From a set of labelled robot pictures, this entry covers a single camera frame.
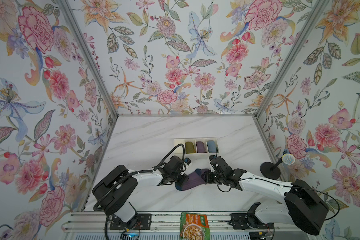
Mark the black stand with round lamp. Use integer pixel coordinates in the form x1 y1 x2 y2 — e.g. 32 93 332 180
260 154 296 180

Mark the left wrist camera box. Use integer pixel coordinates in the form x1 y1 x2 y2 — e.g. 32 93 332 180
184 158 192 167

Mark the white divided organizer tray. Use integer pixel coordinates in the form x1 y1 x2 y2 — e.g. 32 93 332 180
173 138 220 160

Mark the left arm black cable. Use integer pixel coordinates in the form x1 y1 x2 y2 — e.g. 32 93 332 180
92 143 187 240

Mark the green snack bag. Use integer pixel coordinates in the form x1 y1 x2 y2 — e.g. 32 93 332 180
180 212 211 240

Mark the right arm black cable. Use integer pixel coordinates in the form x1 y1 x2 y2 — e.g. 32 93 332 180
215 146 341 221

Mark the purple rolled sock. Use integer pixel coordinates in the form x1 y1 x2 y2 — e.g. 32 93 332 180
196 141 207 154

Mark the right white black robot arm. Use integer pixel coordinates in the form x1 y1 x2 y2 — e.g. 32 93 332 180
201 155 329 236

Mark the olive green rolled sock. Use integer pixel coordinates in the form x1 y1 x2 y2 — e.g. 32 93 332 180
185 142 196 154

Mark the blue rolled sock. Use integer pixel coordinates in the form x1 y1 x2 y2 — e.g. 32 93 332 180
207 140 218 153

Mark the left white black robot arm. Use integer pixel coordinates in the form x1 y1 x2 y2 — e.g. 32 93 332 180
92 156 192 223

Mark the purple yellow teal sock pair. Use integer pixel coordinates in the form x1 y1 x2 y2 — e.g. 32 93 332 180
175 169 211 191

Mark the aluminium mounting rail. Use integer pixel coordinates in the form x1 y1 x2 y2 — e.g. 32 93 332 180
61 211 319 233

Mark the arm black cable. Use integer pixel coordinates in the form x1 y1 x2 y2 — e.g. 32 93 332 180
92 143 187 240
215 146 341 221

